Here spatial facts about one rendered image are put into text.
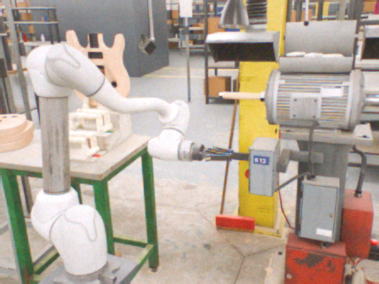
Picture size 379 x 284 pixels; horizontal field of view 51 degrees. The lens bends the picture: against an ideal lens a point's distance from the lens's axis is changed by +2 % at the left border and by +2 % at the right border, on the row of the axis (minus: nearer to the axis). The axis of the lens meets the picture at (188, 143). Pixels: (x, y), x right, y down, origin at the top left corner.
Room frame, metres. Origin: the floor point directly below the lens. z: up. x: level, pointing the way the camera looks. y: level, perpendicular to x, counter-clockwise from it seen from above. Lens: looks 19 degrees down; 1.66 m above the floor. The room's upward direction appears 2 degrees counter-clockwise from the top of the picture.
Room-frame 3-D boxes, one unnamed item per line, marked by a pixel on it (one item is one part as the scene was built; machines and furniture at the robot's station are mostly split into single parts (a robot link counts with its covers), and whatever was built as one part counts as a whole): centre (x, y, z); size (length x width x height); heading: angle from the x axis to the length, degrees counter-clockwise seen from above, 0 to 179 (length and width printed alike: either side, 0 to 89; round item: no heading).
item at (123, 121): (2.22, 0.49, 1.02); 0.27 x 0.15 x 0.17; 73
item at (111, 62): (2.23, 0.49, 1.33); 0.35 x 0.04 x 0.40; 72
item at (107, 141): (2.08, 0.54, 0.98); 0.27 x 0.16 x 0.09; 73
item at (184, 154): (1.57, 0.00, 1.07); 0.09 x 0.06 x 0.09; 159
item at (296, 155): (1.59, -0.51, 1.02); 0.13 x 0.04 x 0.04; 69
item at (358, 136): (1.67, -0.62, 1.11); 0.36 x 0.24 x 0.04; 69
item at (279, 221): (2.78, -0.55, 0.02); 0.40 x 0.40 x 0.02; 69
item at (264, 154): (1.50, -0.39, 0.99); 0.24 x 0.21 x 0.26; 69
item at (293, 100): (1.69, -0.55, 1.25); 0.41 x 0.27 x 0.26; 69
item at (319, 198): (1.53, -0.56, 0.93); 0.15 x 0.10 x 0.55; 69
